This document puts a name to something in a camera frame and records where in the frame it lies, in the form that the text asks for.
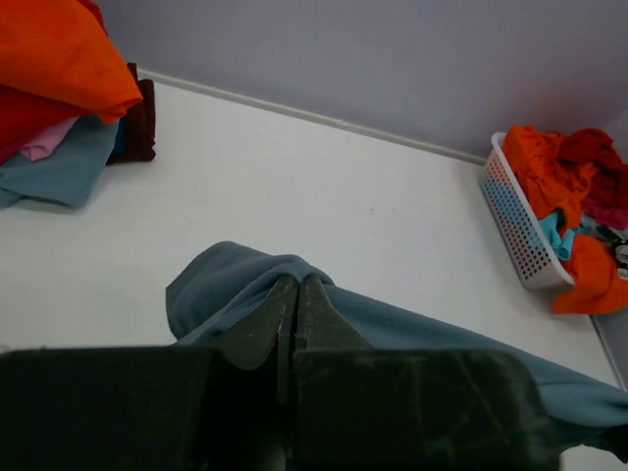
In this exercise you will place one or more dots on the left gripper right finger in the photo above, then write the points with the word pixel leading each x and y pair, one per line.
pixel 319 325

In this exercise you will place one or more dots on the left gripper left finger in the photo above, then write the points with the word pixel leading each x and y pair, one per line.
pixel 250 342

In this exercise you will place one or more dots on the blue-grey t shirt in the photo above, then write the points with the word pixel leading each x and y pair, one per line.
pixel 224 283

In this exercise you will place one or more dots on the white perforated plastic basket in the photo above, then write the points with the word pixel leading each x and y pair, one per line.
pixel 534 260

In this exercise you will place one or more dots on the dark maroon folded t shirt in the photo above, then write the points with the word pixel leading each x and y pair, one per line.
pixel 135 138

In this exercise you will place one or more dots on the light blue folded t shirt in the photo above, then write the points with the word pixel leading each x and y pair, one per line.
pixel 68 175

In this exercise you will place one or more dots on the cyan crumpled t shirt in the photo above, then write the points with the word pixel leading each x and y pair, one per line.
pixel 561 239

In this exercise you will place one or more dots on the orange crumpled t shirt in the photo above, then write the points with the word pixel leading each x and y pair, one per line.
pixel 548 186

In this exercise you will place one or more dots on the pink folded t shirt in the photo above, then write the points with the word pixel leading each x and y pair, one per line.
pixel 45 142

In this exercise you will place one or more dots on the grey crumpled t shirt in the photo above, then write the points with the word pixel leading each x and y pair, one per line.
pixel 616 242

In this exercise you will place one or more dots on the magenta crumpled t shirt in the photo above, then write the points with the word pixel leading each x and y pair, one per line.
pixel 605 215

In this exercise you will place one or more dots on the red crumpled t shirt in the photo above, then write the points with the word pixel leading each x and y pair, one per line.
pixel 593 150

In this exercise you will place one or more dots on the red folded t shirt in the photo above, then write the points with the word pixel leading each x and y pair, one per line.
pixel 24 116

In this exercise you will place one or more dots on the orange folded t shirt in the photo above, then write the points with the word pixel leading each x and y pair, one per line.
pixel 61 50

